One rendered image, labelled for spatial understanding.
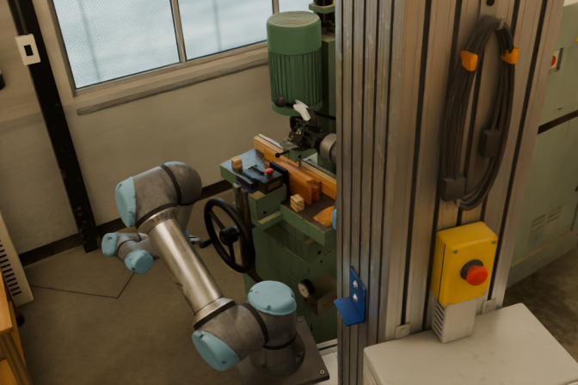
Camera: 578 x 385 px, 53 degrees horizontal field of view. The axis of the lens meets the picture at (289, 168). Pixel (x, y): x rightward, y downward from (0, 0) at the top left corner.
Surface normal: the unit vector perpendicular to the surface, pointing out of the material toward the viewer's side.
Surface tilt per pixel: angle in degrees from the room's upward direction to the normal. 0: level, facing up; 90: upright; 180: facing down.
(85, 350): 0
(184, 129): 90
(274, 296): 7
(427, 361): 0
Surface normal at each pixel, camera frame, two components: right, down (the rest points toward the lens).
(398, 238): 0.29, 0.50
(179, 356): -0.05, -0.85
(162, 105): 0.53, 0.43
